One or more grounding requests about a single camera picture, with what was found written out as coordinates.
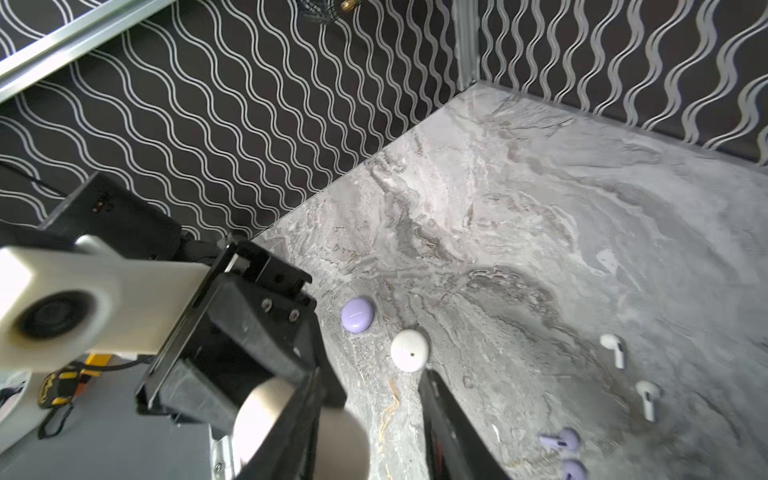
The cream earbud charging case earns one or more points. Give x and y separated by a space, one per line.
344 450

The small brass object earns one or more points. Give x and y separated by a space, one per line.
349 5

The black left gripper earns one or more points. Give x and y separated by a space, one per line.
249 321

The purple round disc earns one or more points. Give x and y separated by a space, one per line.
357 315

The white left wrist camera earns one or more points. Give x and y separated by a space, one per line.
58 305

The white wireless earbud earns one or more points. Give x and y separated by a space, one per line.
616 345
649 393

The black wire basket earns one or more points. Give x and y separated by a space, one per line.
319 11

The white round disc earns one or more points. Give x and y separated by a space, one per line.
410 350

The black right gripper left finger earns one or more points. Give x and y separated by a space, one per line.
276 432

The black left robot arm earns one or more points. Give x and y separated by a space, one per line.
131 226

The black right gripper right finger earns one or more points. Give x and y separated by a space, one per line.
453 448

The aluminium corner frame post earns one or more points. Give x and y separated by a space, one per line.
466 26

